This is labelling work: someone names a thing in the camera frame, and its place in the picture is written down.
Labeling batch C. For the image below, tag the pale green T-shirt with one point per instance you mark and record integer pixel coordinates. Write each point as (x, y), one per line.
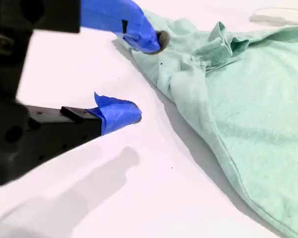
(250, 111)

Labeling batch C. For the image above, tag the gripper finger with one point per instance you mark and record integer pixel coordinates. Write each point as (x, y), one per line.
(114, 116)
(129, 22)

